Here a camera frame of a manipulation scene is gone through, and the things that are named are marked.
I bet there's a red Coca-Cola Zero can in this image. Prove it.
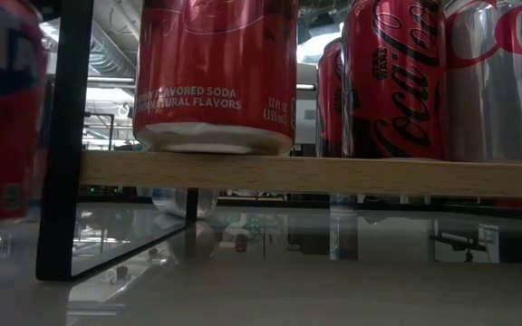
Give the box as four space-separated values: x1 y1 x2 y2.
341 0 448 160

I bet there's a blue and silver slim can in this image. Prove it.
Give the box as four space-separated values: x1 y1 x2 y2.
150 187 220 219

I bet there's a bright ceiling light panel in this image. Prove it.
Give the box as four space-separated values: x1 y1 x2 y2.
296 30 344 64

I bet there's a red soda can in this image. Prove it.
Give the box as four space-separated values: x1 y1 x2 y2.
0 0 50 223
316 37 344 158

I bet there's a long ceiling light strip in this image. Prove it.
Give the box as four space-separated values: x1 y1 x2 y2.
86 75 317 91

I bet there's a red Fanta can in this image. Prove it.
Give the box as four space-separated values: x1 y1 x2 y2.
131 0 299 156

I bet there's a silver Diet Coke can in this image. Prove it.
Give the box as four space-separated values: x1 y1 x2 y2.
442 0 522 163

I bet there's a wooden shelf with black frame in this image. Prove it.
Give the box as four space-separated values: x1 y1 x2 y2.
35 0 522 282

